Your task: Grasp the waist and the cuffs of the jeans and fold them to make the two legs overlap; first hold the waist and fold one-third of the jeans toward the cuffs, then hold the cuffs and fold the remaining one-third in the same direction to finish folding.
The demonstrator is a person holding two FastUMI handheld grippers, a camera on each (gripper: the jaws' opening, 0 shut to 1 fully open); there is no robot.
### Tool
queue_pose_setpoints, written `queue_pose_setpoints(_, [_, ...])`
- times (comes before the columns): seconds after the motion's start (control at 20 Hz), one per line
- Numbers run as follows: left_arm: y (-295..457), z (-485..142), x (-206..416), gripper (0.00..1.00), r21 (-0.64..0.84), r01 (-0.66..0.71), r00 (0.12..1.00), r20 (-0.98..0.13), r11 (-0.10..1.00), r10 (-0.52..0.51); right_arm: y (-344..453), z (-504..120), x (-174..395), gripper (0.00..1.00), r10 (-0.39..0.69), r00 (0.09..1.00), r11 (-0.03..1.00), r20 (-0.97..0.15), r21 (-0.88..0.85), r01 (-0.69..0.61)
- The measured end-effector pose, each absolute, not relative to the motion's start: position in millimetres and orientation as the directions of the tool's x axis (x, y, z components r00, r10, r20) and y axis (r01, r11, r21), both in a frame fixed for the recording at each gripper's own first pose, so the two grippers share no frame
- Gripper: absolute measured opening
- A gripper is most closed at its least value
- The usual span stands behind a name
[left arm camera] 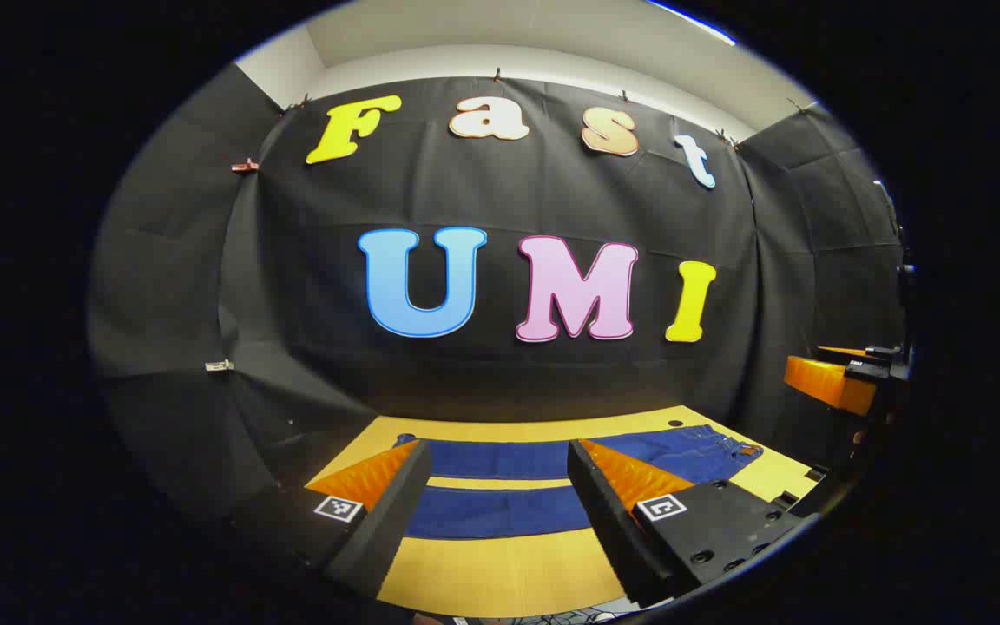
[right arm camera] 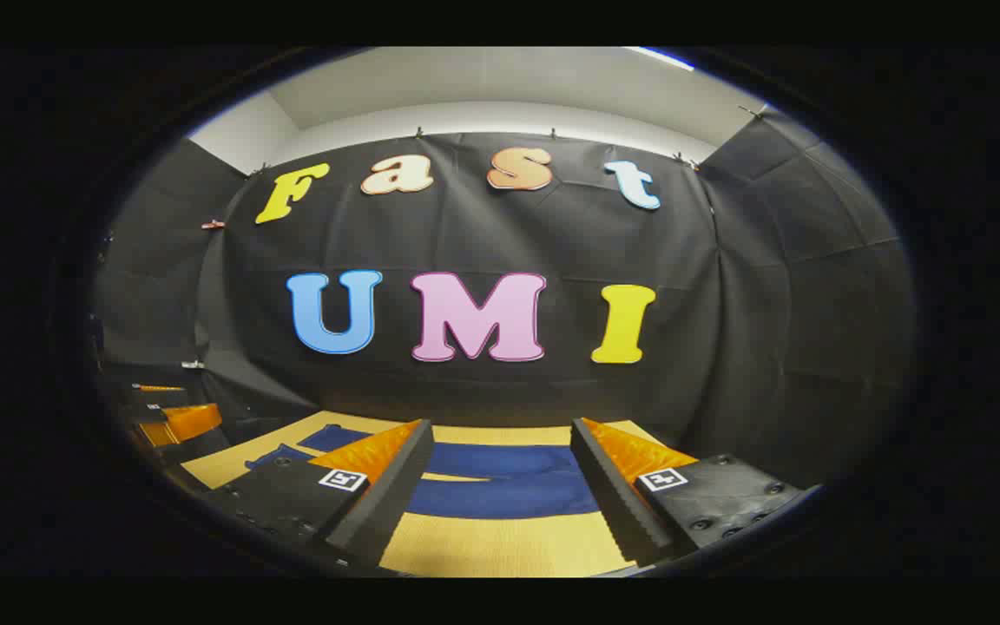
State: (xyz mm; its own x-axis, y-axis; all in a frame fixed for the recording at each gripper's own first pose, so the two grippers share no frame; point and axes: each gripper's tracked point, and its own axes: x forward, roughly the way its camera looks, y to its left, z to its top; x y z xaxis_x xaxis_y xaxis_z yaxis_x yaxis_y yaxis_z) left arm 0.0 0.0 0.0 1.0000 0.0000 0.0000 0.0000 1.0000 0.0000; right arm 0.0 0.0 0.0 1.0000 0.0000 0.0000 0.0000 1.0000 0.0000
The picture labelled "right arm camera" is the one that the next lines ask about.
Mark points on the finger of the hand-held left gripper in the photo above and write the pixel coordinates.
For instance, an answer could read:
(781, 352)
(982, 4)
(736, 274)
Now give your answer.
(196, 444)
(161, 396)

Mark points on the black backdrop cloth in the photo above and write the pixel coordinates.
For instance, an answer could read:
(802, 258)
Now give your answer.
(552, 234)

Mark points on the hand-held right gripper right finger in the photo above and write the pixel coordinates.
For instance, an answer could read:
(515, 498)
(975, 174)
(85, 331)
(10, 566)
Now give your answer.
(613, 495)

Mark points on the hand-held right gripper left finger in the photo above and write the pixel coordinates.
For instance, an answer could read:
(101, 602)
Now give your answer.
(391, 486)

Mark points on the blue denim jeans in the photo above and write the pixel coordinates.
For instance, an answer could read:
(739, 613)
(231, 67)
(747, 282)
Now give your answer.
(500, 473)

